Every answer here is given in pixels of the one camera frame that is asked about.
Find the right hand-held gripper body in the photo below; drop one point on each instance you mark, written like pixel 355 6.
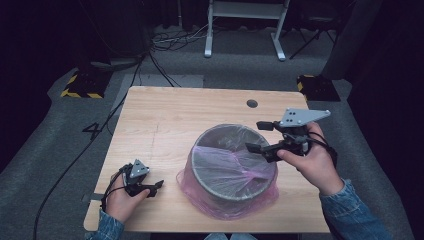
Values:
pixel 296 116

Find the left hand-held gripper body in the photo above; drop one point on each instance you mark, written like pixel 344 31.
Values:
pixel 138 170

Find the green plastic bin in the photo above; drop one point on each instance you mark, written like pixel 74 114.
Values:
pixel 226 136

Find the pink plastic bag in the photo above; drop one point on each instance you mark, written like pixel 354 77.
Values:
pixel 220 166

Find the person's left hand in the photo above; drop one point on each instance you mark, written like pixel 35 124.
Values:
pixel 120 205

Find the person's right hand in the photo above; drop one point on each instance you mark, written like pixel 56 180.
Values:
pixel 316 166

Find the black yellow striped base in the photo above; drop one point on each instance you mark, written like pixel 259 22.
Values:
pixel 86 85
pixel 318 89

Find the black tripod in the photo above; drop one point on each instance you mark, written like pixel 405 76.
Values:
pixel 308 42

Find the person's legs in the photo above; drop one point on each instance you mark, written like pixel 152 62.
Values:
pixel 216 237

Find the grey curtain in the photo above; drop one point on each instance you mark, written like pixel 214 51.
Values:
pixel 350 43

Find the white metal stand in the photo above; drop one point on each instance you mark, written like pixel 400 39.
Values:
pixel 246 10

